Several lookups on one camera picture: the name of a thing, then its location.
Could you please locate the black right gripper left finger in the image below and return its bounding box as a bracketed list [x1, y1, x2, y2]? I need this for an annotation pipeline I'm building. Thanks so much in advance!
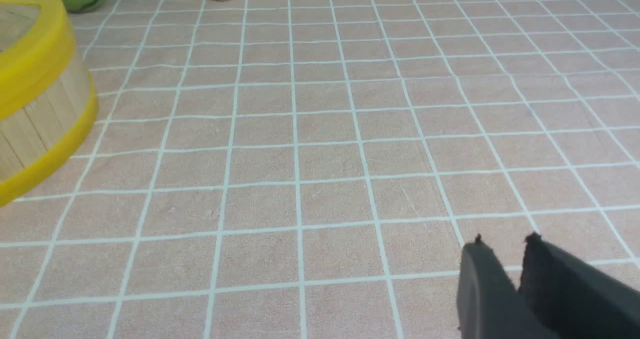
[455, 234, 556, 339]

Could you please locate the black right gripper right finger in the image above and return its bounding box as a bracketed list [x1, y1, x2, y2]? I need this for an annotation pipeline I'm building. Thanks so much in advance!
[518, 232, 640, 339]

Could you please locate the yellow wooden steamer basket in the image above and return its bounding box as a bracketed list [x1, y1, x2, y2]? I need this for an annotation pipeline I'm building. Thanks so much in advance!
[0, 0, 99, 205]

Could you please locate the pink checkered tablecloth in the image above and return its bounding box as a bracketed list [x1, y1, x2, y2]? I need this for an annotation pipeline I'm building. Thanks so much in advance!
[1, 0, 640, 339]

